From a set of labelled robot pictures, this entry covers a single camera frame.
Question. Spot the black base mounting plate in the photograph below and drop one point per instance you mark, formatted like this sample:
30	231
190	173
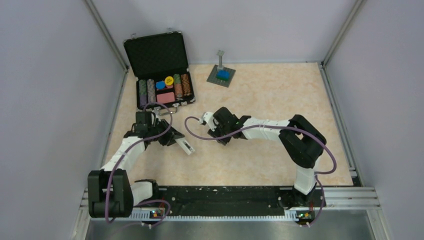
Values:
237	201

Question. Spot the grey lego baseplate with bricks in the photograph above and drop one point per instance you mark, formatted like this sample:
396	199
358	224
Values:
221	75

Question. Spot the black poker chip case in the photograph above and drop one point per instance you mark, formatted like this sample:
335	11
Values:
152	59

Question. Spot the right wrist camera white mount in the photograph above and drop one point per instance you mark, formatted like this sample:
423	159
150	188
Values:
207	118

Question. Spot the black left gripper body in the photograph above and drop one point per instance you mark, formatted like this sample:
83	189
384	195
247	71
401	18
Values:
166	139

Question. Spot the white remote control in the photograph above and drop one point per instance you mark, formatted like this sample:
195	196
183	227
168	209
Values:
185	145

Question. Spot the yellow poker chip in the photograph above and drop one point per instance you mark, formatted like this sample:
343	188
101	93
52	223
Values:
169	81

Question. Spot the blue poker chip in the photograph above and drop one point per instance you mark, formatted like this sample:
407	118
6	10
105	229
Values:
160	85

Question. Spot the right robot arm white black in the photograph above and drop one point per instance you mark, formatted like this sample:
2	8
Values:
301	140

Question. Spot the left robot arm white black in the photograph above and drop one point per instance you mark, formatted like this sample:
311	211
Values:
110	193

